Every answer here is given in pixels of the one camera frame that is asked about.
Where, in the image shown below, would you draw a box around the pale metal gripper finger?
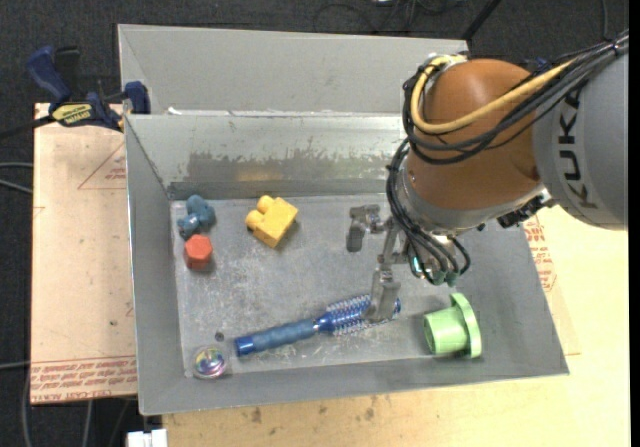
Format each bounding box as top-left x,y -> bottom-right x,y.
345,203 -> 389,253
366,267 -> 403,323

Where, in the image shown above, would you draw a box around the green flanged cylinder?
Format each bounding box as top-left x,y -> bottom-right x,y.
422,291 -> 484,361

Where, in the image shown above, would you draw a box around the grey metal bin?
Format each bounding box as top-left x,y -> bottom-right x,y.
117,23 -> 571,417

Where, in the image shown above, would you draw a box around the yellow toy brick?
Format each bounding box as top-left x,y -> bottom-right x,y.
244,195 -> 300,250

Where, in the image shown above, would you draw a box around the blue hairbrush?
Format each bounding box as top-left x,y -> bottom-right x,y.
233,293 -> 403,359

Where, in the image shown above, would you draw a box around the red hexagonal block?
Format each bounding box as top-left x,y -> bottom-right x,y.
182,234 -> 215,273

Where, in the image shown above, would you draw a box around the blue toy figure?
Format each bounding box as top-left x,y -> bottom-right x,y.
176,194 -> 218,239

